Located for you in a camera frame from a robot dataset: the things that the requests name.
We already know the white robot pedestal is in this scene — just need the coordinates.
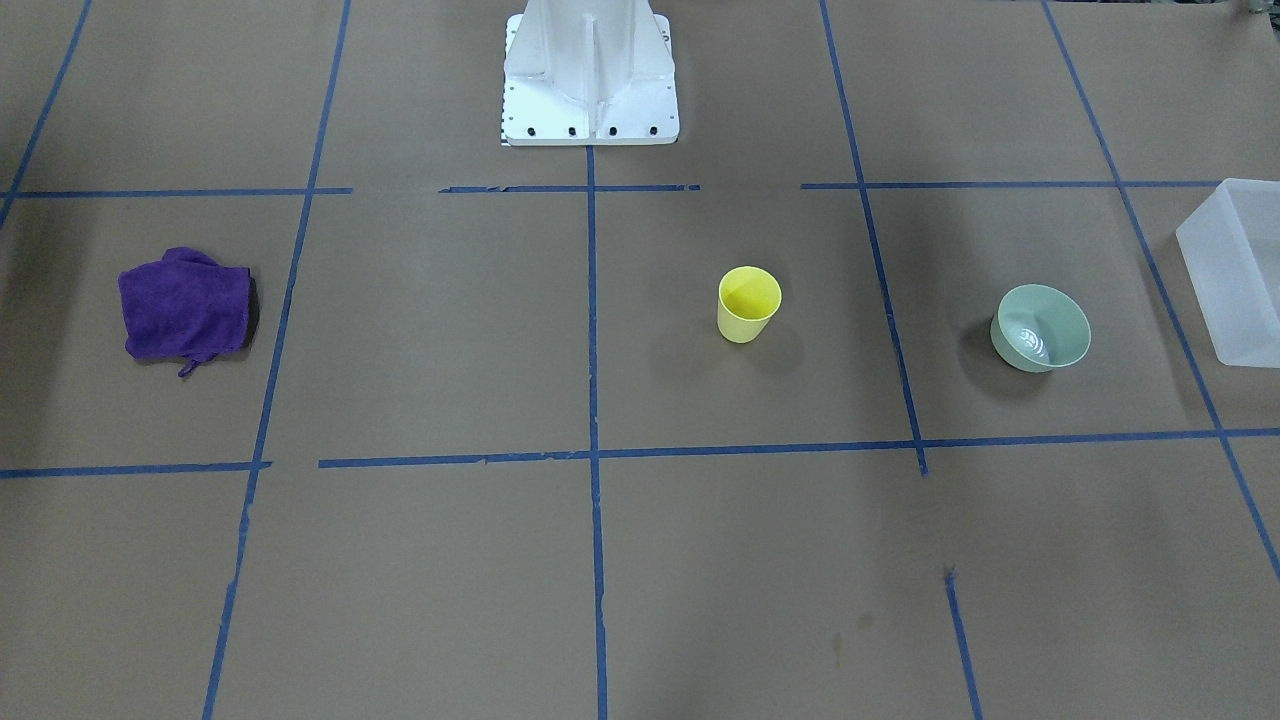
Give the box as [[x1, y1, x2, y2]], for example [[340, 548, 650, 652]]
[[500, 1, 681, 147]]

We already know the green bowl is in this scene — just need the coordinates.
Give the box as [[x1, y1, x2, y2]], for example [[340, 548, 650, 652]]
[[989, 284, 1092, 373]]

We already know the purple cloth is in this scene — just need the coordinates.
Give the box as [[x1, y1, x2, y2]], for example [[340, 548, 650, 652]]
[[116, 247, 253, 378]]

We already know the yellow plastic cup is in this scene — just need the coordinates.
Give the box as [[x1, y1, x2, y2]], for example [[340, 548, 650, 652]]
[[716, 266, 783, 345]]

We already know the clear plastic bin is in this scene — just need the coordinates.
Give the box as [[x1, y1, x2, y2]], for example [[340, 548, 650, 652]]
[[1175, 178, 1279, 369]]

